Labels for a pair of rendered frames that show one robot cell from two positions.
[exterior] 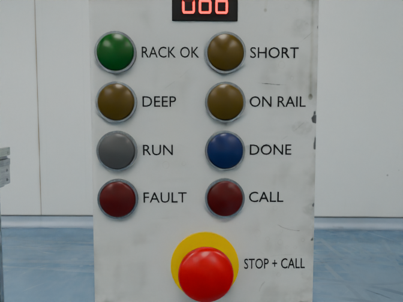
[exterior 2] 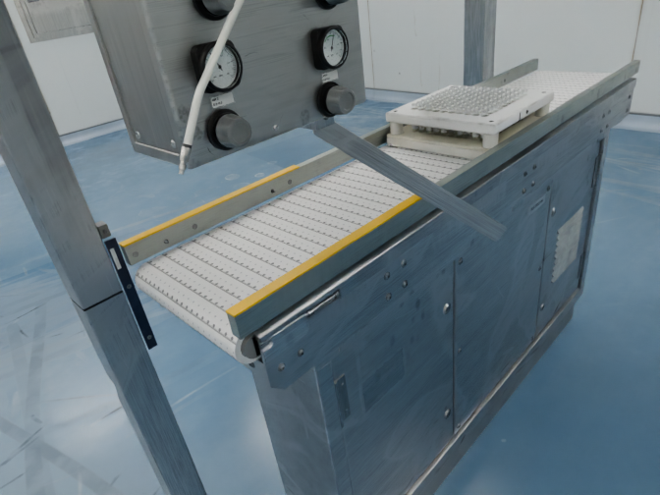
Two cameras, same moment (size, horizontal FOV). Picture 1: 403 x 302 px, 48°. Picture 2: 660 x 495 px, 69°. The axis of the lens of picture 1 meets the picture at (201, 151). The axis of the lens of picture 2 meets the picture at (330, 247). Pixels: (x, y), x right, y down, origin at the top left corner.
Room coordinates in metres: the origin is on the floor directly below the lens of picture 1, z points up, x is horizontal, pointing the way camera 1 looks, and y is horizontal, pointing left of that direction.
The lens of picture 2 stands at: (0.28, 0.33, 1.18)
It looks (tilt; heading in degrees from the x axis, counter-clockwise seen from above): 30 degrees down; 50
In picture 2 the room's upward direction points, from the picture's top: 8 degrees counter-clockwise
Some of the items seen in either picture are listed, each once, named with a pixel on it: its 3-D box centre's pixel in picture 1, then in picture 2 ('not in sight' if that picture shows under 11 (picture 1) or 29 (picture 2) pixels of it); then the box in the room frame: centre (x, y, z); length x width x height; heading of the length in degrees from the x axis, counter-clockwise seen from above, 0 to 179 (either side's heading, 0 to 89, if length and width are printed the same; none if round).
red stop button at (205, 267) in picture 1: (205, 268); not in sight; (0.33, 0.00, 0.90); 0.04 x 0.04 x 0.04; 2
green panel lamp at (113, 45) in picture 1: (115, 51); not in sight; (0.33, 0.06, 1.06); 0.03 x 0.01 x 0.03; 92
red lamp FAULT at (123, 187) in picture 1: (117, 199); not in sight; (0.33, 0.06, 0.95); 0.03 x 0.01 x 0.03; 92
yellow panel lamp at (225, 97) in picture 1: (225, 102); not in sight; (0.33, -0.02, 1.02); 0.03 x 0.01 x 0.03; 92
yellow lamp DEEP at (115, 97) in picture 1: (116, 102); not in sight; (0.33, 0.06, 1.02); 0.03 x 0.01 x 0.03; 92
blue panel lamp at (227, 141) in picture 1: (225, 150); not in sight; (0.33, -0.02, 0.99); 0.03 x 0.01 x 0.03; 92
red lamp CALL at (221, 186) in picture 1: (225, 198); not in sight; (0.33, -0.02, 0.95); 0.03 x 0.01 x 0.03; 92
